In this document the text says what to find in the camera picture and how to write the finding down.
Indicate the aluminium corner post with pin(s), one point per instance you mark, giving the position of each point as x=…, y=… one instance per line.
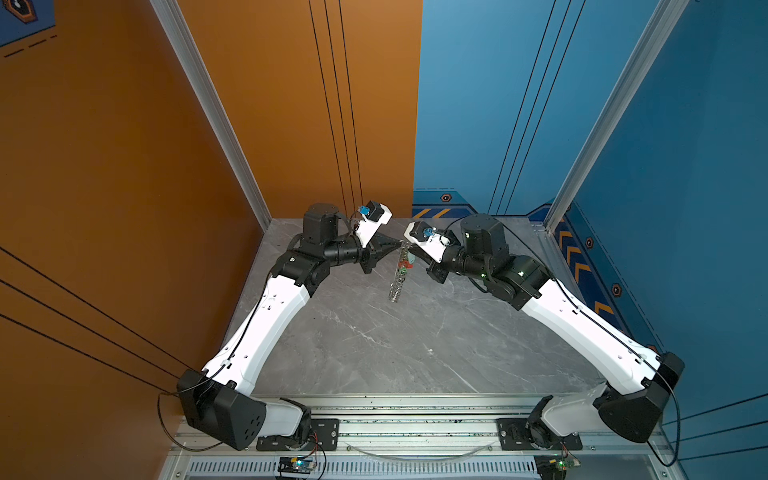
x=177, y=31
x=650, y=43

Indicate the bunch of coloured key tags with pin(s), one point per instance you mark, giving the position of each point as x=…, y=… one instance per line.
x=405, y=263

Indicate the right green circuit board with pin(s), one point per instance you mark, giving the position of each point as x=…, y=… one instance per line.
x=556, y=468

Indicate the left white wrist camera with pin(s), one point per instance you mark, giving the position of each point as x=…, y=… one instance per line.
x=374, y=215

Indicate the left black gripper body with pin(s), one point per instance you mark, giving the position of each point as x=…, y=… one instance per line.
x=366, y=256

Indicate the aluminium rail frame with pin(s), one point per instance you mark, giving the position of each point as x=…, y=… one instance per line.
x=454, y=436

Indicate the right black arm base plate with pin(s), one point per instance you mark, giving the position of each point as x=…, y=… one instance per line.
x=518, y=434

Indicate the left green circuit board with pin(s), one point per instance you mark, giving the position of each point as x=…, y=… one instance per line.
x=297, y=468

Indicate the green circuit board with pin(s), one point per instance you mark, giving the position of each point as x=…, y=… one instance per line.
x=556, y=468
x=297, y=468

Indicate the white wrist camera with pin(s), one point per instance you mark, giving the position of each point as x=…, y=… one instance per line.
x=374, y=215
x=428, y=239

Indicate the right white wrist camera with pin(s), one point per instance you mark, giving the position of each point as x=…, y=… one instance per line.
x=428, y=239

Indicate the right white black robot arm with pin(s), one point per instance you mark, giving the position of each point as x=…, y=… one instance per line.
x=638, y=382

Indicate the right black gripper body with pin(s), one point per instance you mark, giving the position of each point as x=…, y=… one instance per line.
x=453, y=262

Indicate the right aluminium corner post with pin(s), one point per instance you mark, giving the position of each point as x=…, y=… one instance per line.
x=650, y=43

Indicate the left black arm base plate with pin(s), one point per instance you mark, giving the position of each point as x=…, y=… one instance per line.
x=325, y=431

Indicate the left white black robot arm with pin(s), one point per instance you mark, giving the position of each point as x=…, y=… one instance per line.
x=218, y=400

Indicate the left aluminium corner post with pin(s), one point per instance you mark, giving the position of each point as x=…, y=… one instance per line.
x=177, y=31

